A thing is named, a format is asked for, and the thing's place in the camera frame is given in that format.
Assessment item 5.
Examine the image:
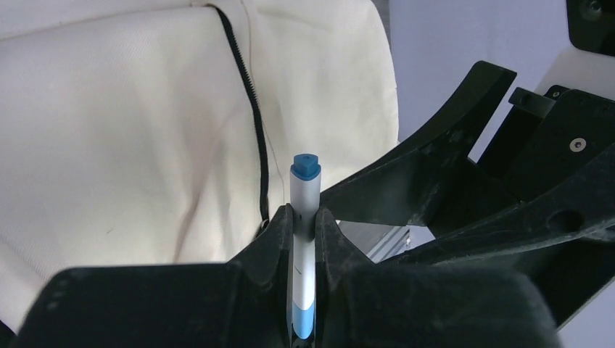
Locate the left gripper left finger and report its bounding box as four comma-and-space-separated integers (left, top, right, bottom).
12, 205, 292, 347

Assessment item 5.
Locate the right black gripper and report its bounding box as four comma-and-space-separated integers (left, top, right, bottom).
319, 60, 615, 330

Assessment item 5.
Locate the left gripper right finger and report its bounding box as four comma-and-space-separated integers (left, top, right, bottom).
315, 208, 561, 347

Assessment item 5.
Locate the blue capped white marker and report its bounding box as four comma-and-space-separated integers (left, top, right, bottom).
290, 154, 321, 340

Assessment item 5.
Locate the cream canvas backpack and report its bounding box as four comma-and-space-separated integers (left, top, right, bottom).
1, 1, 398, 331

